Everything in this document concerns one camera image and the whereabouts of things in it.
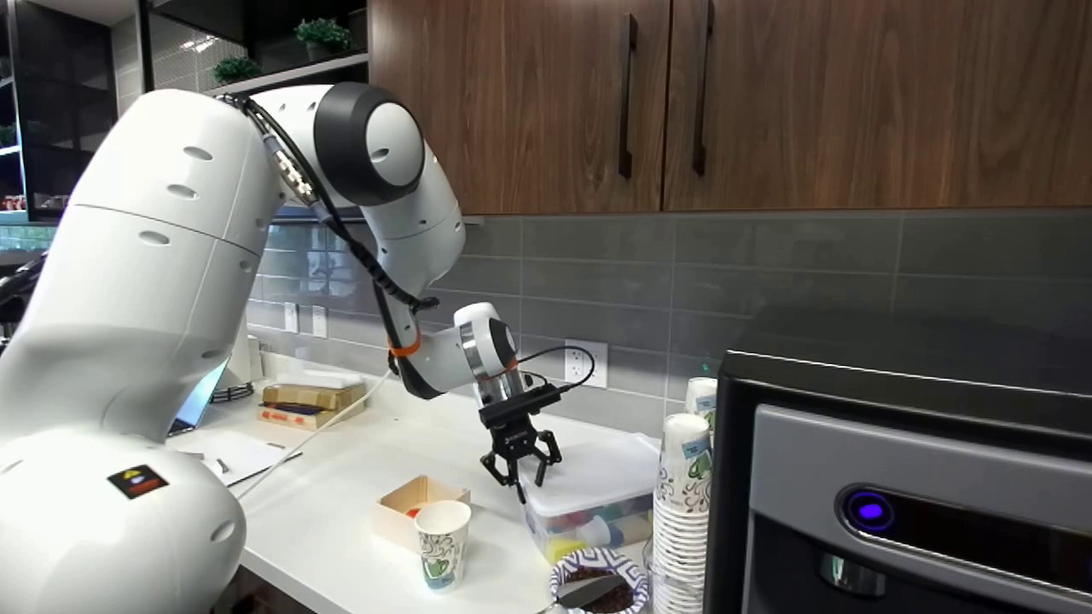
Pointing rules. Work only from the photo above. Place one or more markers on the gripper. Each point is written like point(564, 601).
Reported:
point(517, 442)

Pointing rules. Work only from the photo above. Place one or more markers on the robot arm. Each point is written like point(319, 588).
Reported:
point(145, 281)

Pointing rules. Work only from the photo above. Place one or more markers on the white lunchbox lid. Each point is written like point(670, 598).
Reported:
point(597, 473)

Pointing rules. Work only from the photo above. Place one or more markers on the clear plastic lunchbox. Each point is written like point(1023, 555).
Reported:
point(593, 524)

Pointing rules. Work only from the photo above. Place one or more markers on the heap of colourful small items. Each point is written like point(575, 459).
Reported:
point(597, 529)

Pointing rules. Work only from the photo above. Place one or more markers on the patterned bowl of coffee beans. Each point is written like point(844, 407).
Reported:
point(572, 567)

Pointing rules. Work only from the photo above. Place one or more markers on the printed paper cup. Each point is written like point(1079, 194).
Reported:
point(443, 546)

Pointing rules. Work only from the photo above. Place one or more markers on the small open cardboard box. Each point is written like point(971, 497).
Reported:
point(401, 512)

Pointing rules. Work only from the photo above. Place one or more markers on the metal spoon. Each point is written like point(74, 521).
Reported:
point(597, 591)

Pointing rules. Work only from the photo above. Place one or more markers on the stack of printed paper cups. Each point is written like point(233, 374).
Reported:
point(682, 520)
point(701, 396)

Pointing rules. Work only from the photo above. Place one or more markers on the white paper sheet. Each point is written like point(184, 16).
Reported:
point(235, 456)

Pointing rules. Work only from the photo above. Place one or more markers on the laptop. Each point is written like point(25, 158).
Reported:
point(198, 405)

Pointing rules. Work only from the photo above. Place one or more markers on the wooden cabinet door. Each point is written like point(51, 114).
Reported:
point(512, 102)
point(896, 102)

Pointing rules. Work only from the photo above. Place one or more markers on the black and grey coffee machine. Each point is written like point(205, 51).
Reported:
point(896, 477)

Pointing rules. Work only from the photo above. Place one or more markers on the potted green plant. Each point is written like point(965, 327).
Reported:
point(235, 68)
point(322, 36)

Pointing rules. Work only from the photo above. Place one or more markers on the dark shelf unit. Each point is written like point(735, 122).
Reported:
point(51, 111)

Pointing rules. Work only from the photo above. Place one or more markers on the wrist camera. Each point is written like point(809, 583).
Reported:
point(520, 405)

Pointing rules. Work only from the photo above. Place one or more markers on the white wall socket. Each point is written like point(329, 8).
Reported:
point(587, 363)

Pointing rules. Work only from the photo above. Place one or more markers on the white wall switch plate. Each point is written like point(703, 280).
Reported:
point(291, 317)
point(319, 321)

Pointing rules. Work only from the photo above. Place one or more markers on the wooden wall cabinet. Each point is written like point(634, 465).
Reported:
point(768, 102)

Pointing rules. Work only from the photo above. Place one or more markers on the white wall shelf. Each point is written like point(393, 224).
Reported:
point(290, 73)

